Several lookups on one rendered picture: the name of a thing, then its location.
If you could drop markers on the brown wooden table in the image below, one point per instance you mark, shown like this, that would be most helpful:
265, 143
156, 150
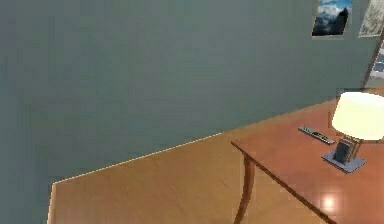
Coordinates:
300, 160

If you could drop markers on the grey remote control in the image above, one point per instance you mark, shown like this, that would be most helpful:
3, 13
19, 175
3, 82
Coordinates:
316, 135

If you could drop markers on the white shade table lamp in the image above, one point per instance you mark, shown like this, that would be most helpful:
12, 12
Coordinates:
360, 115

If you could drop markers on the brown framed window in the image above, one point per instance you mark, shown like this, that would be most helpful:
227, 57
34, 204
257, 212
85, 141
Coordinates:
376, 63

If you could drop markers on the blue mountain wall picture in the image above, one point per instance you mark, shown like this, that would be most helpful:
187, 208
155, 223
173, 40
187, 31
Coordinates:
331, 16

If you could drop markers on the pale beige wall picture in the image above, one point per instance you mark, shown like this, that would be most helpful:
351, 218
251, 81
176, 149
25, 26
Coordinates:
373, 18

